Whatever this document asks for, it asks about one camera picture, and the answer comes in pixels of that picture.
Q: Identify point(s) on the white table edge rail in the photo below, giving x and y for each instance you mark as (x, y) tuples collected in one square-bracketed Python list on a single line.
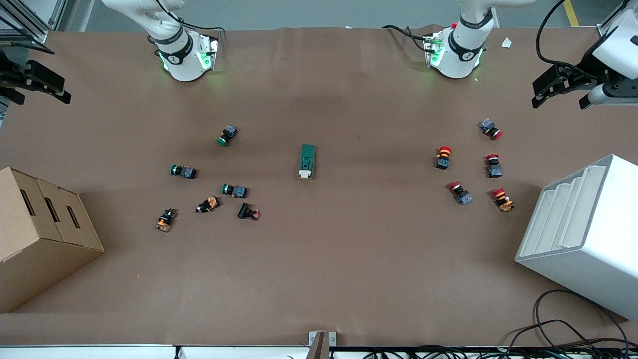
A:
[(99, 352)]

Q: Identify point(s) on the white paper scrap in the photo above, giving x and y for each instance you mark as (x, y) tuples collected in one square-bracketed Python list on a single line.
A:
[(507, 43)]

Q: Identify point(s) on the black orange push button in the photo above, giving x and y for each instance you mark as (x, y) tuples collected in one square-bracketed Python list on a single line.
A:
[(208, 205), (165, 220)]

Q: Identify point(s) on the green load switch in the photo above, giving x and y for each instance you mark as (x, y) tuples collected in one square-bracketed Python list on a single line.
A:
[(307, 159)]

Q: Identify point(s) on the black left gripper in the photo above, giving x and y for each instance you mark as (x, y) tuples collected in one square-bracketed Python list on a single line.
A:
[(586, 70)]

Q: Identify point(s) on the metal bracket with post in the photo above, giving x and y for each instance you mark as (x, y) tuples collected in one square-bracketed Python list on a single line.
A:
[(315, 340)]

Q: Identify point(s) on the red button orange contact block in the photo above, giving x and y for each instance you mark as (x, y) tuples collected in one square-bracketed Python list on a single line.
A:
[(443, 158), (503, 200)]

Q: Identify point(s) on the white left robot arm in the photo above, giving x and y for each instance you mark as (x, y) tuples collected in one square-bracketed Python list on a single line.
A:
[(463, 47)]

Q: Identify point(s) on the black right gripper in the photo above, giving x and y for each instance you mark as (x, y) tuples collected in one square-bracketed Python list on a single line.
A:
[(11, 75)]

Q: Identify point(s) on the brown table mat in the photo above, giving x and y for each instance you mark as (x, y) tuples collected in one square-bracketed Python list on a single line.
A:
[(319, 259)]

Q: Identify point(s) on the white slotted bin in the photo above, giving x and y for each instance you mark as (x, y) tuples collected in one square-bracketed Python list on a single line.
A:
[(598, 239)]

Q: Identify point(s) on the green push button switch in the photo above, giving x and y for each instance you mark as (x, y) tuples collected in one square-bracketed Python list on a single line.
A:
[(228, 134), (235, 191), (184, 172)]

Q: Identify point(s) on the black red selector switch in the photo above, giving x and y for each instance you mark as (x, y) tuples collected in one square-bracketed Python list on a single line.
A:
[(247, 211)]

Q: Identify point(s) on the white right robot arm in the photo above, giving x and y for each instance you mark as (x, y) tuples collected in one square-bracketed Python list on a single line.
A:
[(184, 60)]

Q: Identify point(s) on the brown cardboard box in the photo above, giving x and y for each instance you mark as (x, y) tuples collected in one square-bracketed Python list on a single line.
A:
[(40, 239)]

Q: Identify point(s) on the aluminium frame profile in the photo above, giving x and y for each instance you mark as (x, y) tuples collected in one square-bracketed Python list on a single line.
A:
[(40, 36), (604, 31)]

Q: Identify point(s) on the red button grey contact block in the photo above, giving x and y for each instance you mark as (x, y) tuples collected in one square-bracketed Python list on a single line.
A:
[(494, 167), (490, 128), (460, 193)]

